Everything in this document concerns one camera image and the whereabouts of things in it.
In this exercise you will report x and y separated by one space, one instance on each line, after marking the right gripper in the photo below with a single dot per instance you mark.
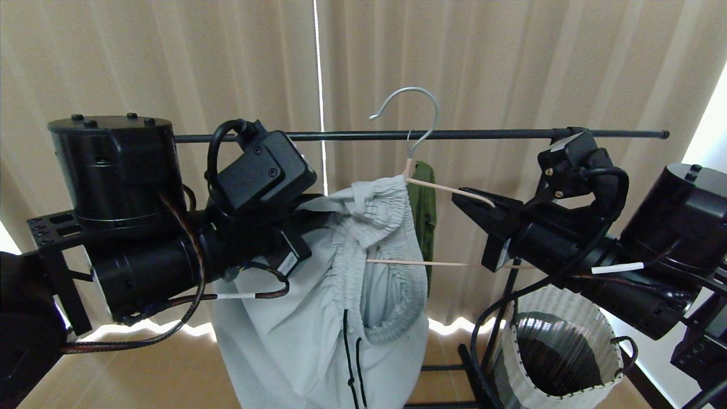
551 244

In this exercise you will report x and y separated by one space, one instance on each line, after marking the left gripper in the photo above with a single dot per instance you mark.
153 272

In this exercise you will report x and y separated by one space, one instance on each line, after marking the green long-sleeved shirt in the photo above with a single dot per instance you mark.
425 216

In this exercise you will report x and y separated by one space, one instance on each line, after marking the pink clothes hanger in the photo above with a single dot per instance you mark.
431 133
408 139

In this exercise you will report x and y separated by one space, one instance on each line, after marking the pale grey garment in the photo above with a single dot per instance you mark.
284 341

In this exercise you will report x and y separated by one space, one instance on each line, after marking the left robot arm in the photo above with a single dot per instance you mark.
113 165

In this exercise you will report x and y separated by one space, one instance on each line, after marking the black clothes rack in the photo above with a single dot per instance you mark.
483 134

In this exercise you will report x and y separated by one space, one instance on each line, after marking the white laundry basket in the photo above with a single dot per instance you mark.
568 307

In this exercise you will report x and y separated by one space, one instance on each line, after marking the beige curtain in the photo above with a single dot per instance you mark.
511 57

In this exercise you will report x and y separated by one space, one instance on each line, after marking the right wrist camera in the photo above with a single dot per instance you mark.
573 159

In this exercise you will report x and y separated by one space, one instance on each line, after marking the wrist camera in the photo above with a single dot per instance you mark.
573 159
261 170

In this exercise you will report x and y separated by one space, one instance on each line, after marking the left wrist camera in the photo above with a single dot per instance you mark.
261 170

